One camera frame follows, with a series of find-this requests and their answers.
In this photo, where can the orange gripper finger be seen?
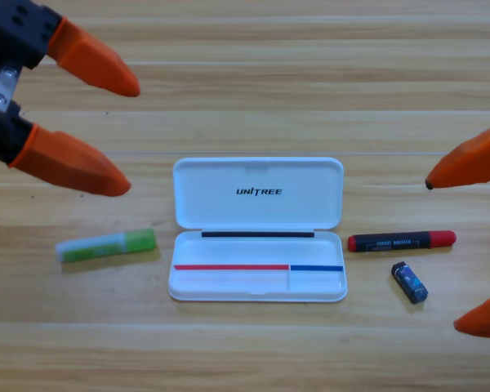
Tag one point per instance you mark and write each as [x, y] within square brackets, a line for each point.
[65, 163]
[486, 320]
[90, 65]
[473, 163]

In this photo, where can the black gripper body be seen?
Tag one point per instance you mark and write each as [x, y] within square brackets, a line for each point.
[2, 87]

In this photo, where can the small blue black eraser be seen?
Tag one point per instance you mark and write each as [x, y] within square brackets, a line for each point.
[409, 283]

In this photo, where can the red and black marker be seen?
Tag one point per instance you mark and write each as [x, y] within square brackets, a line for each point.
[400, 241]

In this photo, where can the white Unitree pencil case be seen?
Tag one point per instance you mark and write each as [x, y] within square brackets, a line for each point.
[257, 228]

